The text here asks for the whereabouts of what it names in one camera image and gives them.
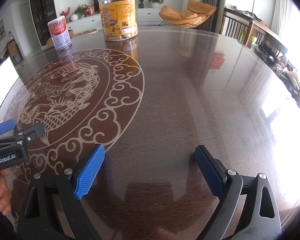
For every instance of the orange lounge chair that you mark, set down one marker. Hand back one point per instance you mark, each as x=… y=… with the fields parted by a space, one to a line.
x=195 y=14

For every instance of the wooden side table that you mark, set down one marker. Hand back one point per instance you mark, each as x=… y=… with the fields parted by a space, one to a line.
x=14 y=52

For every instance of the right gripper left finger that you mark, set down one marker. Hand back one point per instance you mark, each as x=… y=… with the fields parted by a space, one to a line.
x=38 y=217

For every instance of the clear jar orange label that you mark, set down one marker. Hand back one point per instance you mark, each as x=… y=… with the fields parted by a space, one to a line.
x=119 y=20

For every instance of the wooden dining chair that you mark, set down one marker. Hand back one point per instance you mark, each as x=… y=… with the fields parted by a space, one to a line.
x=254 y=35

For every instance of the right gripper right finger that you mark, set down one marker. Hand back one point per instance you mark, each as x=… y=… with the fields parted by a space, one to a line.
x=260 y=215

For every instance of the wall painting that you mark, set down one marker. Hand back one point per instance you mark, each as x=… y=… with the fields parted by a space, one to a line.
x=2 y=30

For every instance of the white storage box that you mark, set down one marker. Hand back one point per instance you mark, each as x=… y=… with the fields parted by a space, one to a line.
x=8 y=77

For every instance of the person left hand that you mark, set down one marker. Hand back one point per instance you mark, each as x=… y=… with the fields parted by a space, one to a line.
x=5 y=193

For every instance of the dark display cabinet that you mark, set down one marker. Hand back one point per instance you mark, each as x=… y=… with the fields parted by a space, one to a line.
x=43 y=11

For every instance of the red white milk powder can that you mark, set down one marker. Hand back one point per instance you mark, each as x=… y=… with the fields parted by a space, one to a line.
x=57 y=26

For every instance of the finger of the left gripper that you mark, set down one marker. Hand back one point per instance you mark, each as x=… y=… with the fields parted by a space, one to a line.
x=7 y=126
x=22 y=138

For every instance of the grey curtain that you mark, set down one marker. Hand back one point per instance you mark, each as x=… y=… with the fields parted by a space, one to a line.
x=213 y=24

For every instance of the red flower arrangement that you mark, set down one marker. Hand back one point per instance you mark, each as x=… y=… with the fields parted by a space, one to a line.
x=66 y=14

